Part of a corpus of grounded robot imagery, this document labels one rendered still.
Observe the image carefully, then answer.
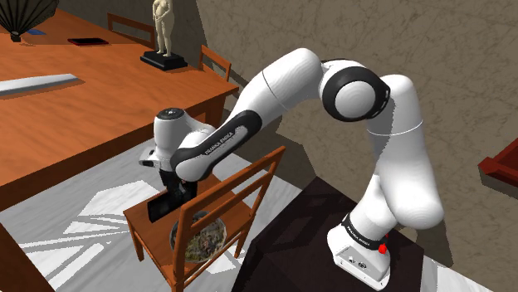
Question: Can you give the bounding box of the wooden slat-back chair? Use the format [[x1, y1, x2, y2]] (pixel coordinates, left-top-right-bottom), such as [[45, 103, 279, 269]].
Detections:
[[122, 145, 287, 292]]

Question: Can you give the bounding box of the black tablet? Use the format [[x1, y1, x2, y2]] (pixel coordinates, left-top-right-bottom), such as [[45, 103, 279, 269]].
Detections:
[[147, 192, 184, 224]]

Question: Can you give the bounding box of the large wooden table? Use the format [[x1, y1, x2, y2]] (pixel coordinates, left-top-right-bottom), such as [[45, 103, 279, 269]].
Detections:
[[0, 7, 240, 212]]

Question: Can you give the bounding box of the long grey flat bar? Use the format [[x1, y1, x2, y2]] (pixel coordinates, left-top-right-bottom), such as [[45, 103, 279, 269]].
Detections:
[[0, 73, 81, 98]]

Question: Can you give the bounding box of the black phone with red rim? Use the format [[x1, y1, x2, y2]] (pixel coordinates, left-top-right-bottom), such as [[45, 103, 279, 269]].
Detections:
[[66, 36, 110, 46]]

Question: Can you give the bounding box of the dark robot stand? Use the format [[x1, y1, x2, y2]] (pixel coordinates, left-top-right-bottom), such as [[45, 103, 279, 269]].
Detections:
[[230, 175, 426, 292]]

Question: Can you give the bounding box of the red furniture piece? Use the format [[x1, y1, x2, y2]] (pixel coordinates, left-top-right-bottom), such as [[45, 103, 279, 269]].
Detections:
[[477, 137, 518, 187]]

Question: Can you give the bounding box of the brown wooden furniture piece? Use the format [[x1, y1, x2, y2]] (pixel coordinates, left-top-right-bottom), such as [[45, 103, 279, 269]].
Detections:
[[0, 221, 56, 292]]

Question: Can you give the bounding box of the patterned round glass bowl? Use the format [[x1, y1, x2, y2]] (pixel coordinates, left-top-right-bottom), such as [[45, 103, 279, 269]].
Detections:
[[169, 209, 228, 265]]

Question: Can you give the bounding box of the beige figure on black base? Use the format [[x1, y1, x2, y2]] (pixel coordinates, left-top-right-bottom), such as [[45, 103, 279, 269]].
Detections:
[[139, 0, 188, 72]]

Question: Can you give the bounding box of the black ribbed fan ornament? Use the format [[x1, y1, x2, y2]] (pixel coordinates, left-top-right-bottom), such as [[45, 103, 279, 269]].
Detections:
[[0, 0, 61, 43]]

